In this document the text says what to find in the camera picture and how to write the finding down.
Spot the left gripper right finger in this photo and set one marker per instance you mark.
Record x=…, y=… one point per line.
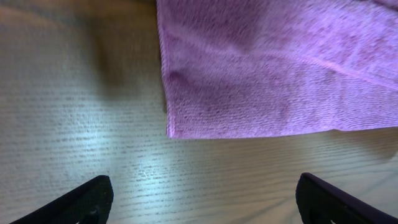
x=322, y=203

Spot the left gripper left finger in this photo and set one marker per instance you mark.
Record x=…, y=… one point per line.
x=89, y=203

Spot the purple cloth with label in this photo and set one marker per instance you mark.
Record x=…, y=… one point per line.
x=248, y=69

